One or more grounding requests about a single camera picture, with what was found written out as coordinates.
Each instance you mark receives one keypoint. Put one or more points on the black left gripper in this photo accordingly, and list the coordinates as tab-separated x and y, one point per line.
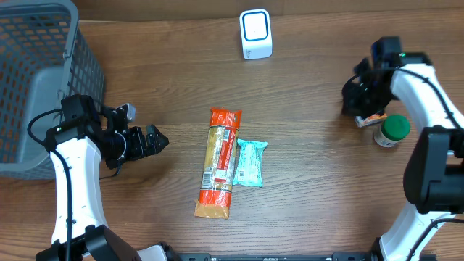
143	141

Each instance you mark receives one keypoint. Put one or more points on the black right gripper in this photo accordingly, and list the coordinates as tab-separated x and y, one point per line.
349	106

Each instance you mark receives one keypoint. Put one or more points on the small orange snack box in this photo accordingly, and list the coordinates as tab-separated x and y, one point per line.
371	120

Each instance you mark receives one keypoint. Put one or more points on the green lid white jar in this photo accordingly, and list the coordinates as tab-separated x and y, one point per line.
390	132

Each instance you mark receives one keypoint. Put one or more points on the long red orange spaghetti pack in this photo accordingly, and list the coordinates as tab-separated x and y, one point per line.
219	165

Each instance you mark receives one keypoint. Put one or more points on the teal orange snack packet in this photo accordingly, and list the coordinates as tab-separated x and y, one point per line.
249	167

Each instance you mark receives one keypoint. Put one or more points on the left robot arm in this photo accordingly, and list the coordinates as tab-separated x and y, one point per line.
86	137

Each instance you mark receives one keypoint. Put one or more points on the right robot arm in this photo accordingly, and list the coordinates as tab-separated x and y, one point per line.
433	187

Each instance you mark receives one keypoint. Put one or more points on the white barcode scanner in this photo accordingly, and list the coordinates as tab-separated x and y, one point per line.
256	34

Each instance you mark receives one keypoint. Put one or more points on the grey plastic mesh basket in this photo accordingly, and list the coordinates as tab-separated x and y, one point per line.
44	59

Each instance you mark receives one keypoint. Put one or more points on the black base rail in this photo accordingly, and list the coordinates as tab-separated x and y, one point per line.
336	256

